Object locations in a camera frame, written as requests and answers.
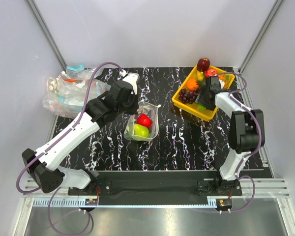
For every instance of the green star fruit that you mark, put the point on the green star fruit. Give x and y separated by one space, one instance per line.
201 107

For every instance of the bright red apple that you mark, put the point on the bright red apple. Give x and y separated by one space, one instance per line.
144 120

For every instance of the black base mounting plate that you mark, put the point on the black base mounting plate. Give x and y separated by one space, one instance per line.
204 183

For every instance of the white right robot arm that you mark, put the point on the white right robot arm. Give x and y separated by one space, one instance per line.
246 136

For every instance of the clear zip top bag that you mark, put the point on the clear zip top bag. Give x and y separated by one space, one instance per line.
152 112

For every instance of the small yellow fruit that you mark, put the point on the small yellow fruit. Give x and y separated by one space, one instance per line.
200 75

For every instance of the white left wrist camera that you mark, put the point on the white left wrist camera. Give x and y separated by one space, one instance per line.
131 78

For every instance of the pile of clear zip bags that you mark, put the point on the pile of clear zip bags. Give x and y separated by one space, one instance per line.
66 93

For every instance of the dark red apple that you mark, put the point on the dark red apple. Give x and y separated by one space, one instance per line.
203 64

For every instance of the smooth green apple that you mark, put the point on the smooth green apple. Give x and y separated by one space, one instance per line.
141 130

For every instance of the dark purple grape bunch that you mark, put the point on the dark purple grape bunch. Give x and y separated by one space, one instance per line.
186 96

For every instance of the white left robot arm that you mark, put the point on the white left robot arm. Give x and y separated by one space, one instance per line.
43 164

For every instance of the yellow plastic fruit tray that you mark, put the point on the yellow plastic fruit tray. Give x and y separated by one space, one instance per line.
193 109

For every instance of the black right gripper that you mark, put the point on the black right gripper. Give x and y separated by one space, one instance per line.
200 100

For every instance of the aluminium frame rail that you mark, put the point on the aluminium frame rail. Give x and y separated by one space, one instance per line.
248 189

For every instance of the orange fruit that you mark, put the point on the orange fruit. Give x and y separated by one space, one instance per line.
192 85

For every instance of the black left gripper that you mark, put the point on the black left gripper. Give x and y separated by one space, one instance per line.
134 97

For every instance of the orange pineapple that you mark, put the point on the orange pineapple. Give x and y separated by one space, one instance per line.
226 78

